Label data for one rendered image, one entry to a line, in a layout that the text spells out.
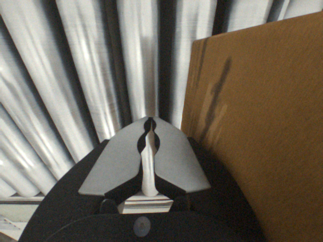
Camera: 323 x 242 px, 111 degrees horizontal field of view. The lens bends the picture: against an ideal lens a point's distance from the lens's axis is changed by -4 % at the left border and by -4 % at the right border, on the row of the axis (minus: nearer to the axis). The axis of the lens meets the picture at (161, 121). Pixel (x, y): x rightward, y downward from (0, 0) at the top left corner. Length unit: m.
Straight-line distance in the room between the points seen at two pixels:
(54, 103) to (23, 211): 0.42
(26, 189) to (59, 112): 0.28
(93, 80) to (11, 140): 0.21
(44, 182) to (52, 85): 0.25
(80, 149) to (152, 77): 0.18
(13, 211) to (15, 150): 0.29
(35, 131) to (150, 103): 0.20
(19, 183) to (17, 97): 0.25
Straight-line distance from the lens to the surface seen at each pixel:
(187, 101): 0.16
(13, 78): 0.26
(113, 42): 0.30
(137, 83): 0.17
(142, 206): 0.50
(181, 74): 0.17
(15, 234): 0.84
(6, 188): 0.52
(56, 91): 0.22
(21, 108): 0.27
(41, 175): 0.39
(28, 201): 0.53
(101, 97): 0.19
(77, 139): 0.25
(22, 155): 0.35
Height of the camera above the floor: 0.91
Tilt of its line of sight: 59 degrees down
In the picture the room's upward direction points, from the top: 175 degrees clockwise
